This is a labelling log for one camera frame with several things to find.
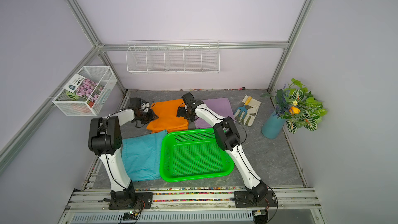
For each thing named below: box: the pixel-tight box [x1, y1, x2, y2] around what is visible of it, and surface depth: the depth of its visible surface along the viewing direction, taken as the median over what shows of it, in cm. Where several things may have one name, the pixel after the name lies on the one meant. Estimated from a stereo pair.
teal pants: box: [121, 129, 168, 182], surface depth 86 cm
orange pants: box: [146, 99, 190, 134], surface depth 100 cm
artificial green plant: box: [261, 78, 328, 134], surface depth 69 cm
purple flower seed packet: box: [63, 73, 105, 108], surface depth 75 cm
